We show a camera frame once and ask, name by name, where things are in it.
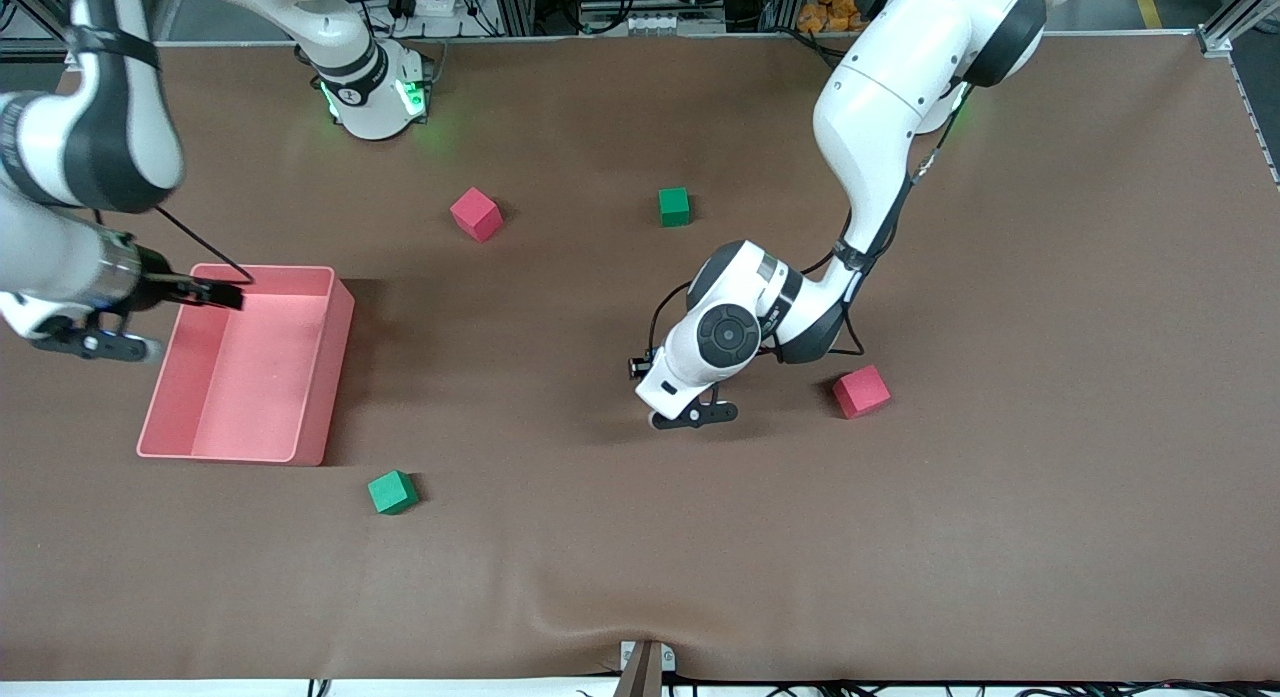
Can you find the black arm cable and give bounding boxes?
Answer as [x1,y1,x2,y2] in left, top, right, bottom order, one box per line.
[90,205,254,283]
[648,82,973,363]

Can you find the pink plastic bin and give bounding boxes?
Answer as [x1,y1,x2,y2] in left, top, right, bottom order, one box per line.
[136,264,356,467]

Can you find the grey metal clamp bracket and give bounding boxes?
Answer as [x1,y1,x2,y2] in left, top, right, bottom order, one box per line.
[619,640,677,674]

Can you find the brown table cover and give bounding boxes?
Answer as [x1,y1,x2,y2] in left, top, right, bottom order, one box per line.
[0,35,1280,683]

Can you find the aluminium frame profile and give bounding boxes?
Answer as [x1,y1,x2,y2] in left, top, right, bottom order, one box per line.
[1195,0,1280,188]
[10,0,76,58]

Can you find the pink foam cube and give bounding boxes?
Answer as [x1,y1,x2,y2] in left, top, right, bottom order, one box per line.
[449,187,504,244]
[831,364,892,420]

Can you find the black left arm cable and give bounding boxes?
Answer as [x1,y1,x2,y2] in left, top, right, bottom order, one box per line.
[648,82,973,363]

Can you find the white socket strip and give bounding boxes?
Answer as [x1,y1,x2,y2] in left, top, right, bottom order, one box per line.
[622,12,728,35]

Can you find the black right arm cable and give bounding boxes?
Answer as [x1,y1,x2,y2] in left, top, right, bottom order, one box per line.
[90,205,254,283]

